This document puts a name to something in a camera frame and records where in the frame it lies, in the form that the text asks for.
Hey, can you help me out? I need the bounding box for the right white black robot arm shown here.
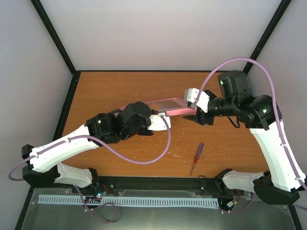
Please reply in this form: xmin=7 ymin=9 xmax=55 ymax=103
xmin=184 ymin=70 xmax=307 ymax=205

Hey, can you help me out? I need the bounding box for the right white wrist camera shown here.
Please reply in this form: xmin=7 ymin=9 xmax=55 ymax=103
xmin=184 ymin=88 xmax=210 ymax=113

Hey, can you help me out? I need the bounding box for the pink photo frame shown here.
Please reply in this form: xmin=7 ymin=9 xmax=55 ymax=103
xmin=116 ymin=96 xmax=199 ymax=117

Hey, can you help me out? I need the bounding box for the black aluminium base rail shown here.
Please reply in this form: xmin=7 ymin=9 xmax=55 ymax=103
xmin=71 ymin=176 xmax=255 ymax=198

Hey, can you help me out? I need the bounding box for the blue red screwdriver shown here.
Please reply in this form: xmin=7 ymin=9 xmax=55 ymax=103
xmin=190 ymin=142 xmax=204 ymax=176

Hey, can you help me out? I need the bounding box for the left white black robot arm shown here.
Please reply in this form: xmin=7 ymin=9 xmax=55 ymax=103
xmin=22 ymin=102 xmax=156 ymax=193

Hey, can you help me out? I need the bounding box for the grey metal front plate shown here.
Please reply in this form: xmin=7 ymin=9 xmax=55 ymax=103
xmin=19 ymin=189 xmax=302 ymax=230

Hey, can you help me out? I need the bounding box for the light blue cable duct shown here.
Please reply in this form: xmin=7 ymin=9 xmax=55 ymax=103
xmin=37 ymin=195 xmax=219 ymax=209

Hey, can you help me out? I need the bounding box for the black cage frame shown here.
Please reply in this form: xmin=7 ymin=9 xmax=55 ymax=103
xmin=15 ymin=0 xmax=301 ymax=230

